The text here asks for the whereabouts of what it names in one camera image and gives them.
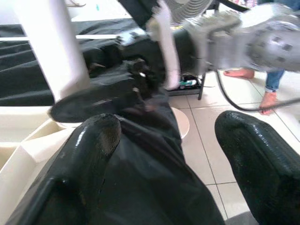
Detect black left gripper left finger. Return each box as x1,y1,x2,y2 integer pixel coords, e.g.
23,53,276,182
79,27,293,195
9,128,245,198
4,113,122,225

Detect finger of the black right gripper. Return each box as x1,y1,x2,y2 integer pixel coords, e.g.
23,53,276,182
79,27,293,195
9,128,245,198
50,86,132,122

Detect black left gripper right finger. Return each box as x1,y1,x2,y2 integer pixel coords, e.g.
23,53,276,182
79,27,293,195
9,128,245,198
214,110,300,225

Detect cream plastic table top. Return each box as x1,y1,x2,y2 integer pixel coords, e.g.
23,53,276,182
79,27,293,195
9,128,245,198
0,105,87,176

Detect white plastic table leg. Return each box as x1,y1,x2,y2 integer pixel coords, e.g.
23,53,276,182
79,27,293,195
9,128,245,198
11,0,91,104

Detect black low shelf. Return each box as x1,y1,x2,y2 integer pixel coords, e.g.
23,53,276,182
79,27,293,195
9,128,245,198
167,74,203,97

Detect black metal stand leg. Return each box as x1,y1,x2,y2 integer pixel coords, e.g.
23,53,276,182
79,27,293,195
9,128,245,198
198,70,207,101

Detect white standing fan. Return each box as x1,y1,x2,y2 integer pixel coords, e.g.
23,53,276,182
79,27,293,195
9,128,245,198
167,0,215,139

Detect black table cloth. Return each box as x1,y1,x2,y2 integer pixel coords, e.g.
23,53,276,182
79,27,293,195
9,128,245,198
0,17,225,225

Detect bare person foot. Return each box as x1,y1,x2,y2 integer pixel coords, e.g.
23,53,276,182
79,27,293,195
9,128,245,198
259,91,278,116
223,67,255,79

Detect blue jeans person leg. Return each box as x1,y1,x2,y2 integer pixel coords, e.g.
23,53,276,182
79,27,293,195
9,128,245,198
264,69,285,93

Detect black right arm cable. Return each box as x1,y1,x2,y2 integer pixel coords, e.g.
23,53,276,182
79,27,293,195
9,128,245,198
217,69,300,112

